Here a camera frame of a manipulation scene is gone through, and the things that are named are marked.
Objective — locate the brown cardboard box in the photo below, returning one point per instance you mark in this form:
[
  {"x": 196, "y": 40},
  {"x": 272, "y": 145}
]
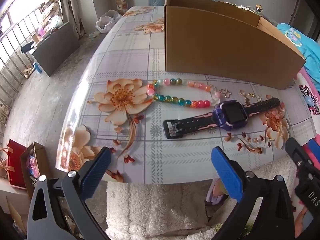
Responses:
[{"x": 220, "y": 45}]

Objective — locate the open cardboard box with clutter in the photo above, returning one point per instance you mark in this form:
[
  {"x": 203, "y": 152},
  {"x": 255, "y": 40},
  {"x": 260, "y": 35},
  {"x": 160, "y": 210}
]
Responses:
[{"x": 35, "y": 165}]

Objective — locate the small silver jewelry piece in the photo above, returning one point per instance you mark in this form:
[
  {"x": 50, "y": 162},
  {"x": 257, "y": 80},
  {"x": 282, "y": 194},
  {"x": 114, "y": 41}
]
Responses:
[{"x": 260, "y": 99}]

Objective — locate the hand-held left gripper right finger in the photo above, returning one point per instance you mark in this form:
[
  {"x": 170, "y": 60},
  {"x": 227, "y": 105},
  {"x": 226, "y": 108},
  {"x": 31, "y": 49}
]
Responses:
[{"x": 227, "y": 175}]

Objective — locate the white plastic bag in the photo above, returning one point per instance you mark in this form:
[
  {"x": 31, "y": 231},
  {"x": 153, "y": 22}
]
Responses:
[{"x": 107, "y": 21}]

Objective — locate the floral plaid tablecloth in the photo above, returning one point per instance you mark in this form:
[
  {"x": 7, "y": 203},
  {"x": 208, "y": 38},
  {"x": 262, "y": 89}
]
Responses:
[{"x": 140, "y": 55}]

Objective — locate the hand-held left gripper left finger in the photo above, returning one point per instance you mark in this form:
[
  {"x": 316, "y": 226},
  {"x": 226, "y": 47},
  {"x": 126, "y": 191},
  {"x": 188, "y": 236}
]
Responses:
[{"x": 96, "y": 172}]

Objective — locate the light blue garment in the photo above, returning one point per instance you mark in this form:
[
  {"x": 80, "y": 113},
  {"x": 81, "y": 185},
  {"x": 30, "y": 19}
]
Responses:
[{"x": 300, "y": 40}]

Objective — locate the grey cabinet with clutter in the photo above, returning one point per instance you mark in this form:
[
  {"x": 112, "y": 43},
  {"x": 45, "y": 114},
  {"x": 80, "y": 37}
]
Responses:
[{"x": 56, "y": 50}]

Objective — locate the purple and black smart watch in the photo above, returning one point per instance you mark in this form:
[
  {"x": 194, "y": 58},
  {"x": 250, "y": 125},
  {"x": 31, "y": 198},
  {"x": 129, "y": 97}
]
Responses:
[{"x": 231, "y": 115}]

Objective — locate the pink floral bedsheet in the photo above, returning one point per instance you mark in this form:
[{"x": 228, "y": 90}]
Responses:
[{"x": 307, "y": 97}]

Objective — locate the fluffy plush blanket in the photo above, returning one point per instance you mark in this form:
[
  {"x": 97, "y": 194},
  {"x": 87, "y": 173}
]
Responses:
[{"x": 155, "y": 205}]

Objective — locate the gold butterfly charm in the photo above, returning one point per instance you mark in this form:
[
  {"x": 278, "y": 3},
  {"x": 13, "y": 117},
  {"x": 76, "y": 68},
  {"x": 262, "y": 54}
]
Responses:
[{"x": 225, "y": 93}]

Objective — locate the grey curtain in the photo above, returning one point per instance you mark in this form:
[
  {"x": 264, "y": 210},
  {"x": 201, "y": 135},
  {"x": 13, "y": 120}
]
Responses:
[{"x": 71, "y": 7}]

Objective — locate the metal window railing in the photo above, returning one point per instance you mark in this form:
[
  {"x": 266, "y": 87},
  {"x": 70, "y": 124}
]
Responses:
[{"x": 15, "y": 55}]

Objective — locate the red gift bag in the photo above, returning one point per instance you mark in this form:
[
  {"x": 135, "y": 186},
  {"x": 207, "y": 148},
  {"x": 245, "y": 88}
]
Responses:
[{"x": 17, "y": 162}]

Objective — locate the gold mushroom shaped ornament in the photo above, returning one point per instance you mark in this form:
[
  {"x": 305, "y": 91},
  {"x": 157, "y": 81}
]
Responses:
[{"x": 258, "y": 7}]

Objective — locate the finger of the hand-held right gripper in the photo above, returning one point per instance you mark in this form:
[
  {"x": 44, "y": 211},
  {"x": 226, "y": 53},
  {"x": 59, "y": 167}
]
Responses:
[
  {"x": 303, "y": 170},
  {"x": 315, "y": 147}
]

